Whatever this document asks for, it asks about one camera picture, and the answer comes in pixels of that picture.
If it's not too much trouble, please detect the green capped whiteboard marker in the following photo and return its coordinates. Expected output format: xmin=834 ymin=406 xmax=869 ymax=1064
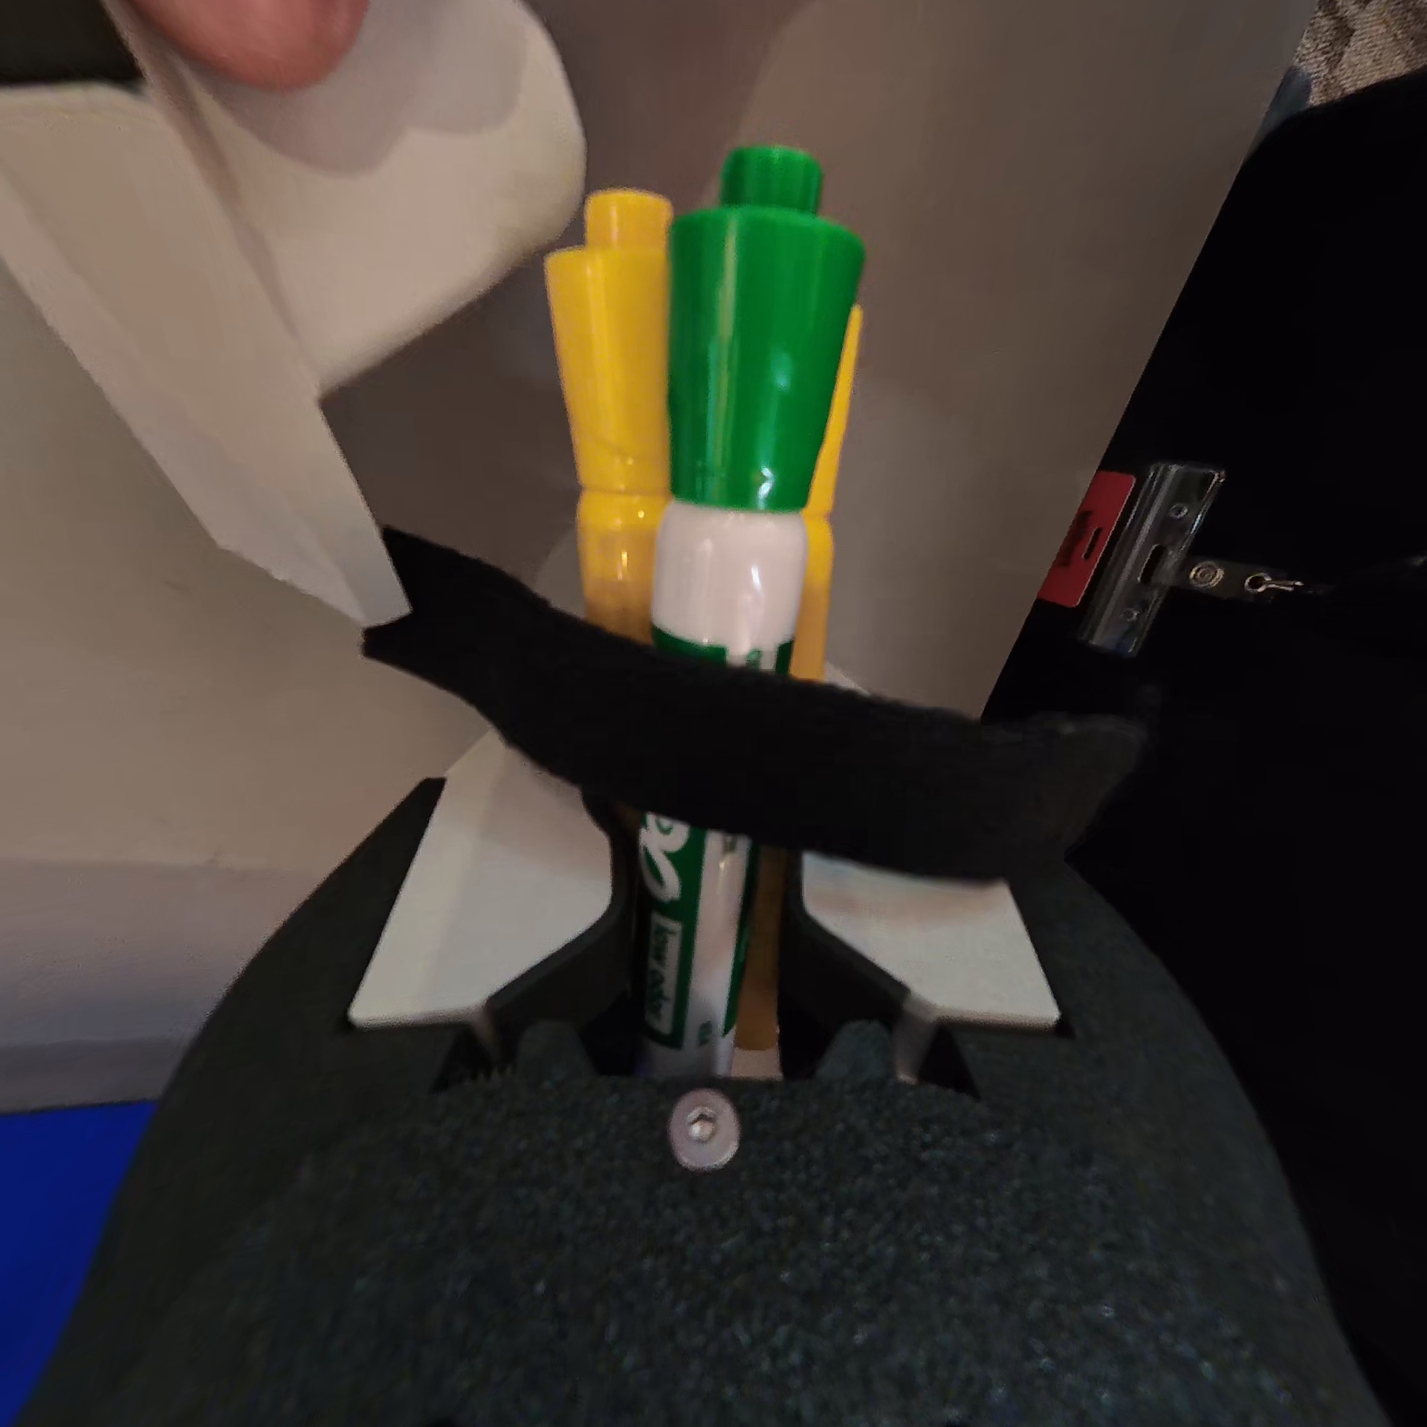
xmin=633 ymin=143 xmax=871 ymax=1085

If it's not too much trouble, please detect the person's black clothing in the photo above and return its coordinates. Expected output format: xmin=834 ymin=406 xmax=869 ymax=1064
xmin=978 ymin=64 xmax=1427 ymax=1427

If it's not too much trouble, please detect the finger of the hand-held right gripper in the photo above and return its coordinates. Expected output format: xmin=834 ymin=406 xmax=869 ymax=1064
xmin=0 ymin=64 xmax=415 ymax=626
xmin=166 ymin=0 xmax=590 ymax=388

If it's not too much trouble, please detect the yellow marker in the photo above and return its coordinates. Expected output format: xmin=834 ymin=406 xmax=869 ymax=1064
xmin=733 ymin=303 xmax=868 ymax=1080
xmin=541 ymin=187 xmax=678 ymax=651

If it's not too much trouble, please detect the clear badge holder clip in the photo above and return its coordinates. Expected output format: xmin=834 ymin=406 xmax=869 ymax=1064
xmin=1073 ymin=459 xmax=1308 ymax=661

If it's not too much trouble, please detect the black fabric strap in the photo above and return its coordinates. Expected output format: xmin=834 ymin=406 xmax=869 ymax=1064
xmin=360 ymin=523 xmax=1152 ymax=884

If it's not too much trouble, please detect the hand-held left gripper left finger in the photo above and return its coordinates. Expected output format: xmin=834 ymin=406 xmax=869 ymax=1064
xmin=345 ymin=730 xmax=626 ymax=1066

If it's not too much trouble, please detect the person's right hand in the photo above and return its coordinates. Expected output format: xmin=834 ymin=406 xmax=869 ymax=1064
xmin=116 ymin=0 xmax=374 ymax=90

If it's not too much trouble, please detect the blue plastic bin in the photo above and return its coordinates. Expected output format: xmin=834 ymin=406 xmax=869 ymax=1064
xmin=0 ymin=1095 xmax=160 ymax=1427

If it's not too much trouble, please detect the red card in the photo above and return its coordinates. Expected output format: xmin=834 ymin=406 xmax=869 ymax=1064
xmin=1028 ymin=468 xmax=1138 ymax=611

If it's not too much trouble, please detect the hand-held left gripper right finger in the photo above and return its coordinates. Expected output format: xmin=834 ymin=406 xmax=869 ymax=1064
xmin=794 ymin=849 xmax=1063 ymax=1085

